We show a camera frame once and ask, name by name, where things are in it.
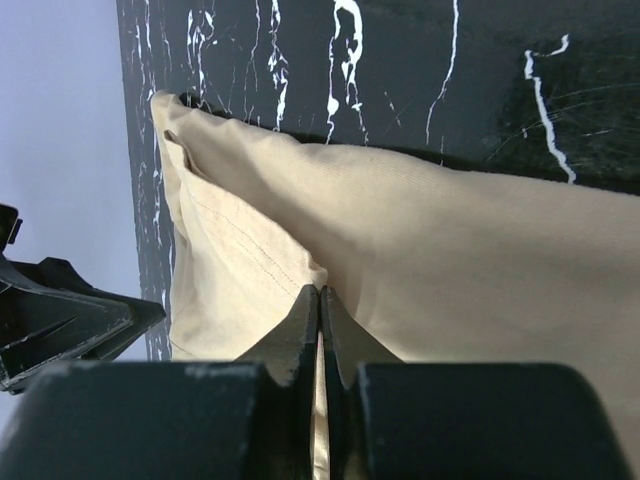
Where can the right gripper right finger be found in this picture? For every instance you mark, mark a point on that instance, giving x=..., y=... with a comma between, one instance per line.
x=390, y=419

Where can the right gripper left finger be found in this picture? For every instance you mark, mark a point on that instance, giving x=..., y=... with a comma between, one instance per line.
x=246, y=419

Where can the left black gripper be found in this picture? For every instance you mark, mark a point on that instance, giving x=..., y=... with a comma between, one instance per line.
x=37, y=328

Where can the beige t shirt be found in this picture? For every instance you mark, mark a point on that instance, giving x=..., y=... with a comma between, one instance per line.
x=437, y=264

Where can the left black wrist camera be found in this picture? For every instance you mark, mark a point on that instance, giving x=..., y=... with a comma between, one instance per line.
x=10, y=224

